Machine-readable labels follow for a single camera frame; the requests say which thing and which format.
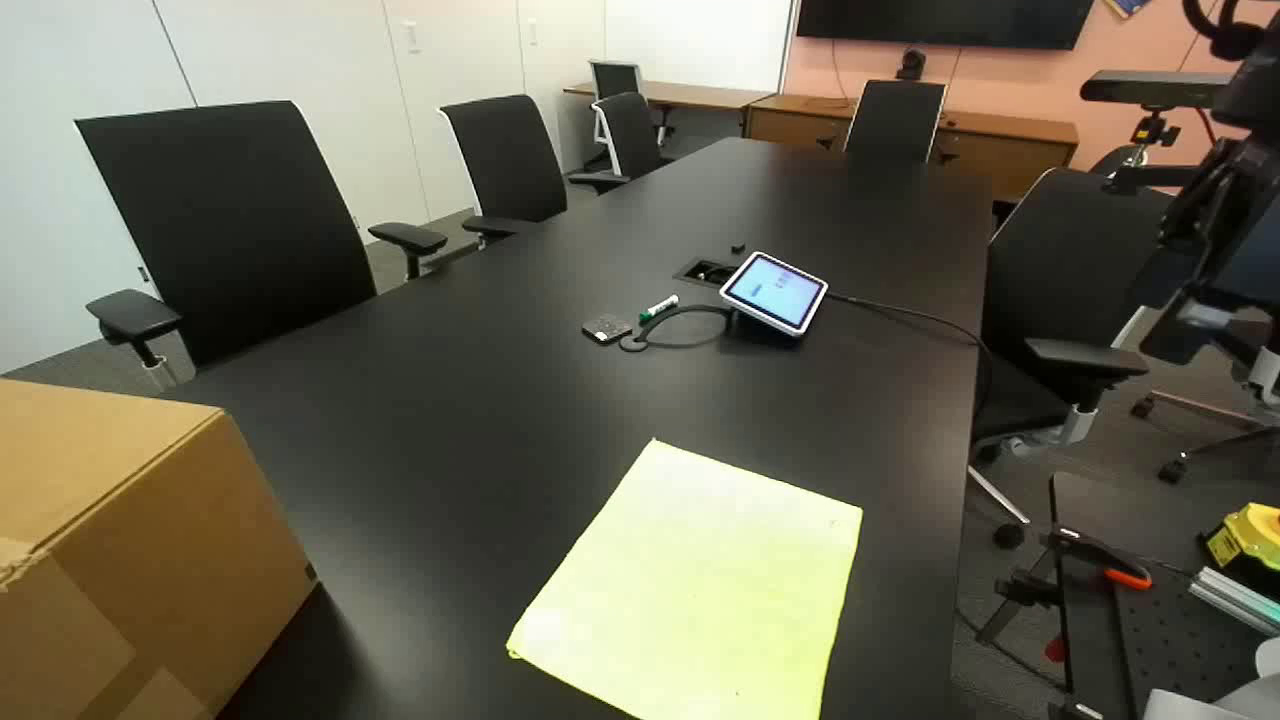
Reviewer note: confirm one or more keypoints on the yellow cloth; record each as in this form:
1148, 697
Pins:
694, 587

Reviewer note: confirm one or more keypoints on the black phone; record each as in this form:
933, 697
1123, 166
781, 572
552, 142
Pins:
606, 330

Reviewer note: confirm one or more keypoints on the green capped marker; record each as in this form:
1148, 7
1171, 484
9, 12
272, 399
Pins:
659, 308

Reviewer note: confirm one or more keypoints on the white framed tablet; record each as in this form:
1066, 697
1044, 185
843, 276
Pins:
773, 288

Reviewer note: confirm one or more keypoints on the wooden desk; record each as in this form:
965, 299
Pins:
704, 97

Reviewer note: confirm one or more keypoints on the wooden sideboard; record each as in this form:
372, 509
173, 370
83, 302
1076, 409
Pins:
786, 122

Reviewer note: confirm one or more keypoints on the black webcam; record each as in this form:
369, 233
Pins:
915, 66

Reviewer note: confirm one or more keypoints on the brown cardboard box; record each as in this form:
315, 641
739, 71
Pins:
121, 560

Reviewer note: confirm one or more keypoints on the black chair with white base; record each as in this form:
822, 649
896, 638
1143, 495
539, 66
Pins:
1244, 267

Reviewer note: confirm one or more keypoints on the yellow black tool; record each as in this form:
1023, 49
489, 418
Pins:
1254, 528

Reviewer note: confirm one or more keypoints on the white rounded object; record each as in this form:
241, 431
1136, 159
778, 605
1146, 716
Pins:
1254, 702

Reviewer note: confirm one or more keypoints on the white wall switch plate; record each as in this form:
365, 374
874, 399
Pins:
408, 37

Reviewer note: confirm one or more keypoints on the black office chair white frame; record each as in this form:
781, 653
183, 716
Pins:
225, 227

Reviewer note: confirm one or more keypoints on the black wall television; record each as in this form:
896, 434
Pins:
933, 18

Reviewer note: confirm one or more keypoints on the black metal stand frame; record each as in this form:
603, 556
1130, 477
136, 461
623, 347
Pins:
1060, 587

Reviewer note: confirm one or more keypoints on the black camera boom bar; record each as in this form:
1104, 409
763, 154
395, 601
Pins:
1154, 90

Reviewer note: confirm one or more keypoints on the white teal rail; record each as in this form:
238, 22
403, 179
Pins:
1232, 597

